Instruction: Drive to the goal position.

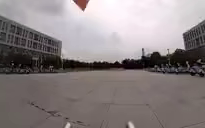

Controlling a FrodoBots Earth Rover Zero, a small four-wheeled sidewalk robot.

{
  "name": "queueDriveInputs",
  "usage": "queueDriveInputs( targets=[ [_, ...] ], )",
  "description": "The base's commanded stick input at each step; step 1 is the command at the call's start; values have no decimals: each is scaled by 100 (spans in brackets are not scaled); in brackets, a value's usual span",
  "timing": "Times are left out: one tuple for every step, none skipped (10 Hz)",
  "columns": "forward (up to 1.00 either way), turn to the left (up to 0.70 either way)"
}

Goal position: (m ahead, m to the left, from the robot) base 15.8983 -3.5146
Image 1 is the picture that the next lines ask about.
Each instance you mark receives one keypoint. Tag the row of parked scooters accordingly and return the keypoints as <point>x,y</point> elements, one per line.
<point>186,69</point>

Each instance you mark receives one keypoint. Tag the distant tower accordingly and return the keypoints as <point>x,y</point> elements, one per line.
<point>143,53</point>

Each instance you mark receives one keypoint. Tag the distant row of trees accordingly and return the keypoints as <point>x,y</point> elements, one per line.
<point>123,63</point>

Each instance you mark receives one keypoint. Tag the row of trees before building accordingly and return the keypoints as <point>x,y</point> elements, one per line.
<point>23,59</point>

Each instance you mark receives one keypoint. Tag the robot's own part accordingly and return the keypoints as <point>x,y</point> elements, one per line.
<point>67,125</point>
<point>130,125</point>

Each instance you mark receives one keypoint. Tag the grey concrete slab pavement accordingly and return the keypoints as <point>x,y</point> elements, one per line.
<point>100,93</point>

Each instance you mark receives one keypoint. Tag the orange flag tip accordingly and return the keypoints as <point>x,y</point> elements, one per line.
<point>81,4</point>

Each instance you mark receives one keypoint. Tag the grey building with windows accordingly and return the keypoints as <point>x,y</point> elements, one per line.
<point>200,35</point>

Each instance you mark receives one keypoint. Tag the long grey multistorey building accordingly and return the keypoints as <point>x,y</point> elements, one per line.
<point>20,38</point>

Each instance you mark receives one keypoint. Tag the row of parked bicycles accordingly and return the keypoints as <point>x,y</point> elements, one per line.
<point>20,70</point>

